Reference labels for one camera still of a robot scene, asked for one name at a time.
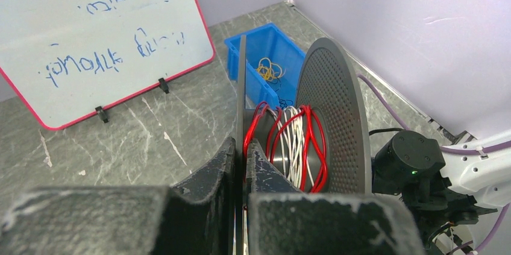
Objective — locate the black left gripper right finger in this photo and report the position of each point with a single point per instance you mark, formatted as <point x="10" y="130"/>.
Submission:
<point x="283" y="220"/>

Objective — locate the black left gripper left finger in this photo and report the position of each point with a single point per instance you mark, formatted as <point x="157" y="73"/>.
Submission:
<point x="195" y="216"/>

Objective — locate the dark grey cable spool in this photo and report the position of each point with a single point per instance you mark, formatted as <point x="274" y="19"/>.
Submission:
<point x="328" y="84"/>

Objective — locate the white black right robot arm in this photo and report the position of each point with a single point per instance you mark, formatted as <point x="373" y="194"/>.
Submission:
<point x="446" y="186"/>

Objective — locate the black whiteboard foot right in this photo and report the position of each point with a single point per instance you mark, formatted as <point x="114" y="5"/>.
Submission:
<point x="163" y="85"/>

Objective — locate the black whiteboard foot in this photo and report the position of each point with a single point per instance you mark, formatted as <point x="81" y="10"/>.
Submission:
<point x="102" y="115"/>
<point x="163" y="85"/>

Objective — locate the black whiteboard foot left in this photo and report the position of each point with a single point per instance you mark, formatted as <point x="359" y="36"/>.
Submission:
<point x="102" y="115"/>

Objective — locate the blue plastic bin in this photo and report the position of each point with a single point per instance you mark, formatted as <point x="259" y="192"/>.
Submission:
<point x="273" y="64"/>

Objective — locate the red framed whiteboard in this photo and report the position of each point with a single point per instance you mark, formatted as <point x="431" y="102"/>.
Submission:
<point x="66" y="58"/>

